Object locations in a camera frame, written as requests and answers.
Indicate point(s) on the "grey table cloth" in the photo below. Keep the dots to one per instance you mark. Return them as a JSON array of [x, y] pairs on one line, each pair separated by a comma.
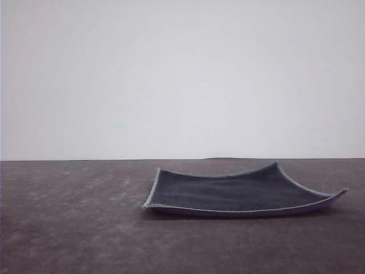
[[62, 228]]

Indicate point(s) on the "purple towel with grey hem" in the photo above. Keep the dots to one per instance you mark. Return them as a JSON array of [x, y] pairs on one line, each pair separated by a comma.
[[228, 195]]

